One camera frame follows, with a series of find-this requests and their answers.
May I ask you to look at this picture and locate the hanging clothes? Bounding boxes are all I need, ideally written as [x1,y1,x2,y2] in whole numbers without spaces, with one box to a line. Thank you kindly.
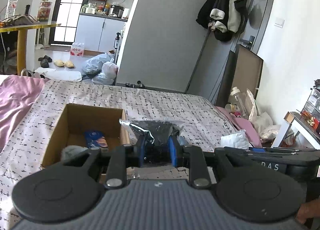
[196,0,250,43]

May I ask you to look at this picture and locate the white side table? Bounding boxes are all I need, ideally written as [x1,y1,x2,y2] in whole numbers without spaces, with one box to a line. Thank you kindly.
[271,111,320,149]

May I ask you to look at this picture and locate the red snack bag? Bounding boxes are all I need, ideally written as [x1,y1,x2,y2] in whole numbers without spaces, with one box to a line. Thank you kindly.
[37,1,53,22]

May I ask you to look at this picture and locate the black slippers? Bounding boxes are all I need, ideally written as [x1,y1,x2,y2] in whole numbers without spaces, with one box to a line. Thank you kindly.
[38,55,53,68]

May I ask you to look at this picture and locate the pack of water bottles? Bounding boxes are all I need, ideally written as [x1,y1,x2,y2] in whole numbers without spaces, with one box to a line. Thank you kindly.
[70,42,85,58]

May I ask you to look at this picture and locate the person's right hand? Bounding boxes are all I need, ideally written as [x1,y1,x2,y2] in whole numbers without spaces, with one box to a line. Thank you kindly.
[296,197,320,226]

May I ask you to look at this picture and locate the white kitchen cabinet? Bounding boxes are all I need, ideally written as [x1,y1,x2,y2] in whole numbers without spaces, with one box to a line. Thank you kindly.
[75,13,128,54]

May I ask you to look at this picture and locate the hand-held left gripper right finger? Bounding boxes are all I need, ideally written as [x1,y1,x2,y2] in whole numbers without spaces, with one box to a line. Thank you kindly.
[168,135,250,188]

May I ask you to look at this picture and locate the yellow slippers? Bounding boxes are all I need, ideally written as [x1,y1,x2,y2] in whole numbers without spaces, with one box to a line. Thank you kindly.
[53,59,75,69]

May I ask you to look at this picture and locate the pink blanket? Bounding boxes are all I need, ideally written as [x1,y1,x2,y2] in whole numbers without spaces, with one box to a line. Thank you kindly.
[0,75,48,151]

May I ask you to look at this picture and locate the pink pillow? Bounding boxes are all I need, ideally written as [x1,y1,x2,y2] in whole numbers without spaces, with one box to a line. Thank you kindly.
[216,106,262,146]

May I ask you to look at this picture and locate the blue snack packet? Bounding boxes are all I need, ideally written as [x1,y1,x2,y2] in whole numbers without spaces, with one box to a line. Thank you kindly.
[83,130,108,151]

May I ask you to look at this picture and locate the black item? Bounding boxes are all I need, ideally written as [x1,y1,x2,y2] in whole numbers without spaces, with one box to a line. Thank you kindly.
[118,118,185,165]

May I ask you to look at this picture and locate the blue-grey plush toy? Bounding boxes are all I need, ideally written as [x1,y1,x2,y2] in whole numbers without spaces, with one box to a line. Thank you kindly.
[61,145,87,161]

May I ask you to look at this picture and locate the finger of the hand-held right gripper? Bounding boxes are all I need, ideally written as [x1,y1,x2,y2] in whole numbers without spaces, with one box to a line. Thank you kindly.
[246,146,316,156]

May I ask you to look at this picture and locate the brown board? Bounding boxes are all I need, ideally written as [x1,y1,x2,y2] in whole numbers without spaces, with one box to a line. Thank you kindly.
[216,44,264,111]

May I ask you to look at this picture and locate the door handle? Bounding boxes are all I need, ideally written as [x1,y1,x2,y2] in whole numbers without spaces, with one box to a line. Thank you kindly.
[240,36,256,50]

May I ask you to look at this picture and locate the clear water bottle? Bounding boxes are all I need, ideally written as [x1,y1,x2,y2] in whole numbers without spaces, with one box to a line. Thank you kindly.
[5,0,19,19]

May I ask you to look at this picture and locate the clear drawer organizer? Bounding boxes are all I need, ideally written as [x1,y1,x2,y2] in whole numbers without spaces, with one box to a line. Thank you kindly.
[301,79,320,126]

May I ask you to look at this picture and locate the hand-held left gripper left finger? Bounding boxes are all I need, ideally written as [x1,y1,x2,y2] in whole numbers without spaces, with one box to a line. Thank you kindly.
[61,135,147,188]

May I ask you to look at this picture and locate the clear bottle with white cap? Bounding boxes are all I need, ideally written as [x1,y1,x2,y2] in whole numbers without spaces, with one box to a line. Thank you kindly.
[230,87,247,118]

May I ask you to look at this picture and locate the spray bottle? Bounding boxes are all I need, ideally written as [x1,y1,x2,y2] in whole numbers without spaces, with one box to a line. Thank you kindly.
[113,32,122,50]

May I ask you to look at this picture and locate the brown cardboard box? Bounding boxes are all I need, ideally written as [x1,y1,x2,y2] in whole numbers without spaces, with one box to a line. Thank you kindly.
[41,103,131,170]

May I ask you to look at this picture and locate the round gold-edged table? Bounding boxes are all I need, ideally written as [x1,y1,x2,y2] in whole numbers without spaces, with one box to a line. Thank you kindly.
[0,22,62,76]

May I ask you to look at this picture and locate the white and red plastic bag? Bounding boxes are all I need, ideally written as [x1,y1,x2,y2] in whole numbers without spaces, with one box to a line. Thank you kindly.
[101,61,119,80]

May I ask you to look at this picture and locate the patterned white bedsheet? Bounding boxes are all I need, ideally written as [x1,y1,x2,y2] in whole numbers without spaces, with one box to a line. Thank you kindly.
[0,79,250,222]

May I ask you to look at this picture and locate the white floor mat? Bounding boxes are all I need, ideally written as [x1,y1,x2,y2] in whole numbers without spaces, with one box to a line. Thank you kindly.
[33,67,83,82]

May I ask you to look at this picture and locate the clutter on round table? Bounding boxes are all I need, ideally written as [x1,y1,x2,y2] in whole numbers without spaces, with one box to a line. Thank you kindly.
[0,14,41,27]

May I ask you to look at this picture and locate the clear bag with white item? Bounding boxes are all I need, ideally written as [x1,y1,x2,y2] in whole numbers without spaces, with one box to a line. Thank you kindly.
[220,129,250,149]

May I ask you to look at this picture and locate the blue-grey plastic bag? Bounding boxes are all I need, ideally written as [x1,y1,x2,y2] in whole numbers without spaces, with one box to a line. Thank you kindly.
[82,53,116,78]

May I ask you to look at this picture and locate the small clear plastic bag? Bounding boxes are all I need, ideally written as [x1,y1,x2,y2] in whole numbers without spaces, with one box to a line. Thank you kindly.
[91,73,116,86]

